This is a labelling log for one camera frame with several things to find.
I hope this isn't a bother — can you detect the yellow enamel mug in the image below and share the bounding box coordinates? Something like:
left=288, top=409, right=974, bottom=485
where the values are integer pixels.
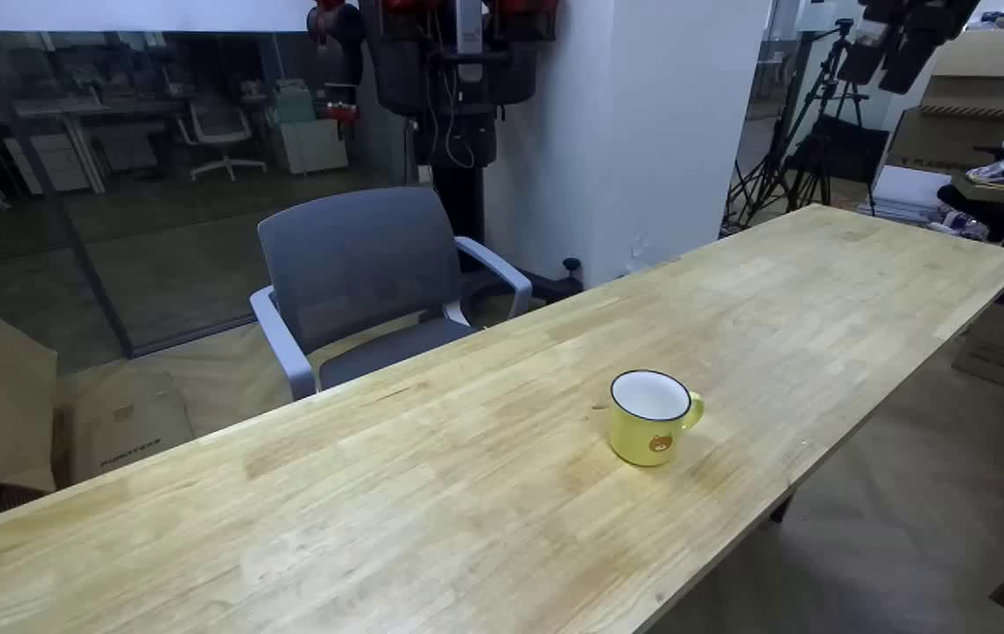
left=605, top=371, right=710, bottom=467

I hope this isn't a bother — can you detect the grey office chair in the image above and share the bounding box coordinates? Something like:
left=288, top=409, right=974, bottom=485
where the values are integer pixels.
left=252, top=188, right=531, bottom=398

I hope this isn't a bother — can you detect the red black Baxter robot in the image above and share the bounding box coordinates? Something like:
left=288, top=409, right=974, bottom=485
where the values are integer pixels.
left=307, top=0, right=590, bottom=302

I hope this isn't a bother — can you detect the black camera tripod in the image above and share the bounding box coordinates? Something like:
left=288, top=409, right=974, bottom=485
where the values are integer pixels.
left=721, top=16, right=889, bottom=233

